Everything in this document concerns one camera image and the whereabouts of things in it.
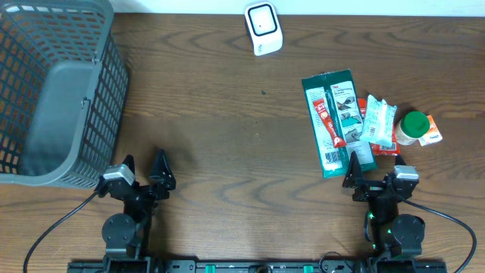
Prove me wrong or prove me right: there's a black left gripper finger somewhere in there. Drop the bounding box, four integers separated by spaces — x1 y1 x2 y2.
120 155 135 174
149 149 177 190

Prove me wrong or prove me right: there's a red Hacks candy bag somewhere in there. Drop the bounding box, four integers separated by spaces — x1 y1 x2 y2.
358 98 401 156

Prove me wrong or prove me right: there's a green lid jar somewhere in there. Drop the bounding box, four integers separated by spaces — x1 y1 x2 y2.
395 111 430 146

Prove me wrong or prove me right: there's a red stick sachet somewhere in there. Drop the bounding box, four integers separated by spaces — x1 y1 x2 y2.
312 99 346 148

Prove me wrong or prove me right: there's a small orange carton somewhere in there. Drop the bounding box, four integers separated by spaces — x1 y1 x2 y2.
418 115 443 146

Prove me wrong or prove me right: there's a light teal snack packet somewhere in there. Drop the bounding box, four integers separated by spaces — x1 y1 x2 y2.
360 95 397 147

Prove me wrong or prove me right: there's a green 3M gloves pack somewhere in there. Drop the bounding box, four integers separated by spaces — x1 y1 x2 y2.
302 70 377 178

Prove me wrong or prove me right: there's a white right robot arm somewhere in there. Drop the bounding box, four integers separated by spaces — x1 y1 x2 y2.
343 152 425 272

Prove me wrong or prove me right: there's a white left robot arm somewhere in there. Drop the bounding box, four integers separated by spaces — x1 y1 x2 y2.
95 149 176 272

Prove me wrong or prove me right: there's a white barcode scanner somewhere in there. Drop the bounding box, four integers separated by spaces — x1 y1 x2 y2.
244 2 283 56

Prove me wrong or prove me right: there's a grey plastic mesh basket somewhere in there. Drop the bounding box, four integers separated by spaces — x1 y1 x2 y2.
1 1 129 189

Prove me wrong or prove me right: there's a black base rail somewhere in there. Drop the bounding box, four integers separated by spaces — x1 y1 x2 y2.
67 259 447 273

